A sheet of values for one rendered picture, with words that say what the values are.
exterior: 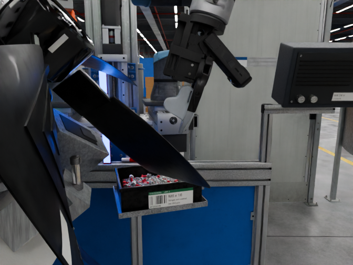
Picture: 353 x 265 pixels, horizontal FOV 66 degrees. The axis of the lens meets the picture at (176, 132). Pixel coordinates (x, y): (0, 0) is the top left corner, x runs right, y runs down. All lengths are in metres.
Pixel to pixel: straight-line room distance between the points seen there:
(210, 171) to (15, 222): 0.62
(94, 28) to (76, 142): 0.97
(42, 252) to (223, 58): 0.45
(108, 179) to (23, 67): 0.76
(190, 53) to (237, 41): 1.92
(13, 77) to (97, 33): 1.29
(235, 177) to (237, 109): 1.50
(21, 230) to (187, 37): 0.41
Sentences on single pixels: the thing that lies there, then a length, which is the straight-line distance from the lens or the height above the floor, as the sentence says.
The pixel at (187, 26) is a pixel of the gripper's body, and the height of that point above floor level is 1.23.
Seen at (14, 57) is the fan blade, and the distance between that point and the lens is 0.20.
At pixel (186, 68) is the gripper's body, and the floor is 1.15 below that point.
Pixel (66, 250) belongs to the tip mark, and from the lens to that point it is 0.18.
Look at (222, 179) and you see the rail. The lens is 0.94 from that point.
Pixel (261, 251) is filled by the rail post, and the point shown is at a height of 0.53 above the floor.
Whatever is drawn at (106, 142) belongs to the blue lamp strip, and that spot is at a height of 0.94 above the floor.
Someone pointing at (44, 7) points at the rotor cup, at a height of 1.22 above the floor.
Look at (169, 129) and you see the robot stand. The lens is 1.15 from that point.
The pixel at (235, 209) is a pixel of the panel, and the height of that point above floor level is 0.69.
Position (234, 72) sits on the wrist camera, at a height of 1.15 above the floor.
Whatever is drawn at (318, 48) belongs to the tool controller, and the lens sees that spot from 0.93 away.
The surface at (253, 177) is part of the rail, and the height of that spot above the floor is 0.81.
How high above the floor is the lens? 1.13
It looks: 11 degrees down
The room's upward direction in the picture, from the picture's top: straight up
